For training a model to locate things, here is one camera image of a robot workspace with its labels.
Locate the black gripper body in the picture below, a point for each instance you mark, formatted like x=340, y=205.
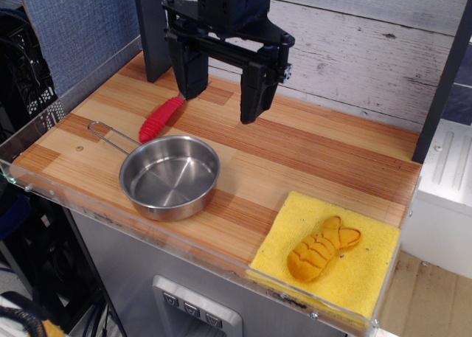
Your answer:
x=236, y=32

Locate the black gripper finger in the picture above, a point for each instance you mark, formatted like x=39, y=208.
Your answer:
x=258, y=86
x=190, y=68

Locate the red handled fork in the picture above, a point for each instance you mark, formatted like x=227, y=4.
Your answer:
x=154, y=124

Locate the metal pot with wire handle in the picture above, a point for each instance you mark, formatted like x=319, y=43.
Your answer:
x=169, y=178

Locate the black equipment rack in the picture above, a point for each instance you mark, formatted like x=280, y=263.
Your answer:
x=27, y=88

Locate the orange plush shrimp toy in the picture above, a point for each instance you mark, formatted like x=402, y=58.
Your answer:
x=307, y=260

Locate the clear acrylic table guard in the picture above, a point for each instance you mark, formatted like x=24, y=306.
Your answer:
x=351, y=162

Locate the yellow cloth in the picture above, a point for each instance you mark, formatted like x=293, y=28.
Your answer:
x=350, y=286

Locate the metal cabinet with button panel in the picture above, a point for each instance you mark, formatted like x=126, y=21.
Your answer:
x=156, y=290

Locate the white ribbed appliance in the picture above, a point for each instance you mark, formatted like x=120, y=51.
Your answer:
x=437, y=228

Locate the yellow black plush toy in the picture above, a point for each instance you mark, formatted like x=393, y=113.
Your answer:
x=21, y=316

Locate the dark left frame post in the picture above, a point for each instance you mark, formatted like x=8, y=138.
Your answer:
x=152, y=21

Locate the dark frame post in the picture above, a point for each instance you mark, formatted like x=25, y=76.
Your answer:
x=451, y=68
x=152, y=21

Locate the dark right frame post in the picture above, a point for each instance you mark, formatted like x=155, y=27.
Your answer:
x=451, y=68

